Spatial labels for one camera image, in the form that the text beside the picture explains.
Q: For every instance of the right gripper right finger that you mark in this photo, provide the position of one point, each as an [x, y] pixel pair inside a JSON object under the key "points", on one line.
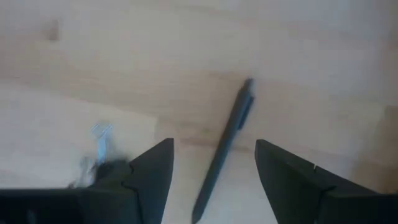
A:
{"points": [[289, 186]]}

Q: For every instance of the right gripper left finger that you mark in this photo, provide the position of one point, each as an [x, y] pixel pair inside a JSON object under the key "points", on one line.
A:
{"points": [[155, 180]]}

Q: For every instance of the black click pen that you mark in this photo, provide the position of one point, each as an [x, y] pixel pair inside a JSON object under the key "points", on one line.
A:
{"points": [[224, 146]]}

